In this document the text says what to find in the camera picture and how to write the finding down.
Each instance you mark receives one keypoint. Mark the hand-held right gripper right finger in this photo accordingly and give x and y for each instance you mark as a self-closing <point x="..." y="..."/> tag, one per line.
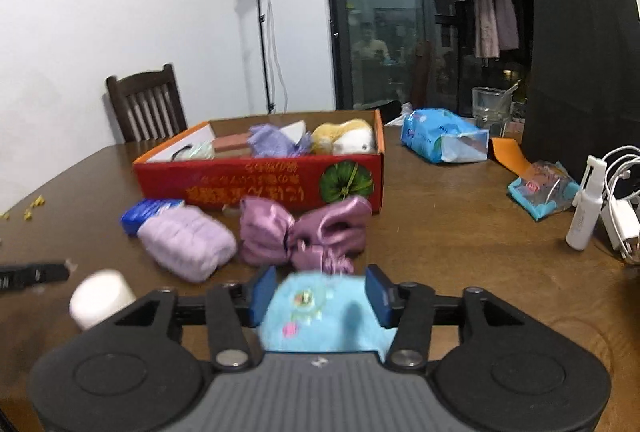
<point x="380" y="299"/>

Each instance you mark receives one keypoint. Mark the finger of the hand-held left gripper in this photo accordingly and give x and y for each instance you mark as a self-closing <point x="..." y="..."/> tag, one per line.
<point x="32" y="276"/>

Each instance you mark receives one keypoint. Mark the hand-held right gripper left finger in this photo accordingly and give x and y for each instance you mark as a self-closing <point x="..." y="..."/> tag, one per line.
<point x="262" y="297"/>

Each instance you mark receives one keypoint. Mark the light blue plush toy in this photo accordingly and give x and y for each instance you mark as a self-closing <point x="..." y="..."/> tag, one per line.
<point x="320" y="317"/>

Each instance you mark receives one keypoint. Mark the white foam roll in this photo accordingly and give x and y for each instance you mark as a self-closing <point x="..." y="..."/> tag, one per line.
<point x="100" y="297"/>

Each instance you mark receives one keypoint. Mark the pink satin bow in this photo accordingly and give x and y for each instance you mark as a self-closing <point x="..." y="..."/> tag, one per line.
<point x="305" y="232"/>

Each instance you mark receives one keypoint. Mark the lilac knitted headband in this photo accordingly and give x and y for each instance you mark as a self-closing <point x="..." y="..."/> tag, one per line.
<point x="187" y="242"/>

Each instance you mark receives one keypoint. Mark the red cardboard box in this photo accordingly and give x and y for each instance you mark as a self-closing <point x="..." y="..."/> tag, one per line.
<point x="250" y="184"/>

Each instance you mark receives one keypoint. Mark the blue packet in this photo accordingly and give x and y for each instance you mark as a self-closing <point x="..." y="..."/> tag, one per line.
<point x="150" y="212"/>

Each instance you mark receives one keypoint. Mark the purple cloth pouch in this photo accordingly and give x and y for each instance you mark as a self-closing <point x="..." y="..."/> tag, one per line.
<point x="270" y="141"/>

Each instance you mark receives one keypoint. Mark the pink sponge block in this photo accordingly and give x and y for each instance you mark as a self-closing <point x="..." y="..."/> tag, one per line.
<point x="230" y="143"/>

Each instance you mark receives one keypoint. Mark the greenish plastic bag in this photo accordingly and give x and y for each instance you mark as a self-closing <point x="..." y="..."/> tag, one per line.
<point x="197" y="151"/>

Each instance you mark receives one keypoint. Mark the yellow and white plush toy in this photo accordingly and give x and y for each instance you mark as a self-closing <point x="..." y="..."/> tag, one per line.
<point x="345" y="137"/>

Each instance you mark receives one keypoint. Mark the white cloth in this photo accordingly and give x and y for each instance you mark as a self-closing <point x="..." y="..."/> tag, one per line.
<point x="295" y="130"/>

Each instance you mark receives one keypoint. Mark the scattered yellow bits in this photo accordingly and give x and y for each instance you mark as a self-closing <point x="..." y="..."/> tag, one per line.
<point x="35" y="207"/>

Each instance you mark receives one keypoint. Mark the blue tissue pack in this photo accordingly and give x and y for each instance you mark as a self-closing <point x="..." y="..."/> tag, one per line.
<point x="430" y="132"/>

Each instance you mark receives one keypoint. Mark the white tissue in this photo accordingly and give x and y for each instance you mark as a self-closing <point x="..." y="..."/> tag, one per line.
<point x="400" y="114"/>

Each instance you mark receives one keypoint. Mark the orange card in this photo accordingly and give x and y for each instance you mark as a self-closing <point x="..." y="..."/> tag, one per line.
<point x="510" y="154"/>

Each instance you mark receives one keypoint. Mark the teal snack packet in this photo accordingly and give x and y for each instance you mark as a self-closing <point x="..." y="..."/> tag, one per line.
<point x="542" y="192"/>

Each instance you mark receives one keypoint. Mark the dark wooden chair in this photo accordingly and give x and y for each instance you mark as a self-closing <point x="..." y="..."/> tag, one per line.
<point x="145" y="107"/>

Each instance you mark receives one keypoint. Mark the clear drinking glass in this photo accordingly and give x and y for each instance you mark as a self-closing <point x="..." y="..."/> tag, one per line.
<point x="490" y="112"/>

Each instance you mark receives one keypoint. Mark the white spray bottle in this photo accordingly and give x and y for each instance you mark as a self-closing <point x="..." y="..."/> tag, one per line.
<point x="585" y="212"/>

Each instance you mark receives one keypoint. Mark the clear straw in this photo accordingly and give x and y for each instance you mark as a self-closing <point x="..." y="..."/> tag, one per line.
<point x="510" y="91"/>

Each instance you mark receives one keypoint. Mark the white charger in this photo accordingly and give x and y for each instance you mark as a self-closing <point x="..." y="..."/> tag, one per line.
<point x="620" y="222"/>

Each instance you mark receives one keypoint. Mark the dark sliding glass door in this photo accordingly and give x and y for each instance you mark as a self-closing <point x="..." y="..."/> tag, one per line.
<point x="370" y="2"/>

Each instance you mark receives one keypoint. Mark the black paper bag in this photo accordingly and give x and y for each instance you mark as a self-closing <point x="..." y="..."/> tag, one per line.
<point x="580" y="77"/>

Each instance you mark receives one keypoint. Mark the long mauve hanging coat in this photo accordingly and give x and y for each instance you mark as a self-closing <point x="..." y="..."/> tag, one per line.
<point x="495" y="17"/>

